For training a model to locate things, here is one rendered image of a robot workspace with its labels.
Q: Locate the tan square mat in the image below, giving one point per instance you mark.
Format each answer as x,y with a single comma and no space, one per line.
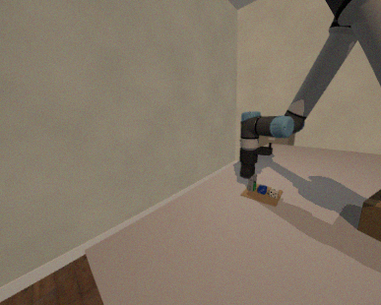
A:
266,199

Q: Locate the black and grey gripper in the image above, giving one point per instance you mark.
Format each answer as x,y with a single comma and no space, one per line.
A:
248,157

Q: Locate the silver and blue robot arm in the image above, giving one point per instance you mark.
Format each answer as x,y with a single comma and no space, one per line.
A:
355,20

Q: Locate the blue die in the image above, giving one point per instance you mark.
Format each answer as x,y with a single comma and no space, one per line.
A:
262,189

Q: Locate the beige die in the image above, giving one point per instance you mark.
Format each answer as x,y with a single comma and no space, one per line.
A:
274,192

